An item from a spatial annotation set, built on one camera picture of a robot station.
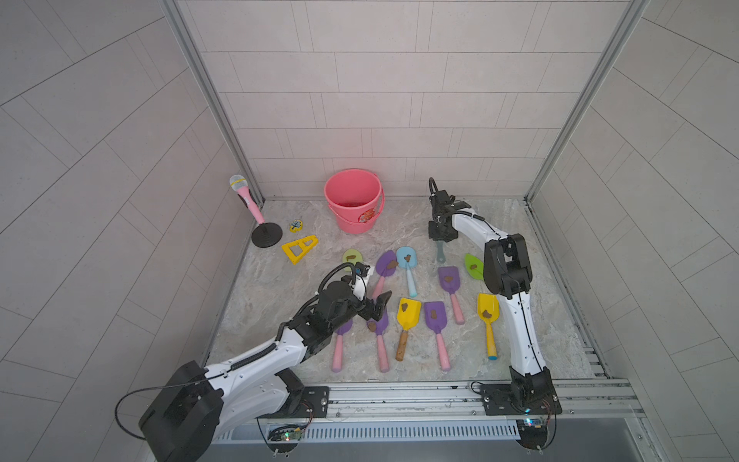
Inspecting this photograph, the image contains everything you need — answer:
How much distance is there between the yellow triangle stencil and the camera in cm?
100

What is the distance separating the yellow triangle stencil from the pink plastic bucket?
4.9 inches

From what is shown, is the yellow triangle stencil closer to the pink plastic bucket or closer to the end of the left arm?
the pink plastic bucket

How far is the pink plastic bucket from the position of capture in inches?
37.7
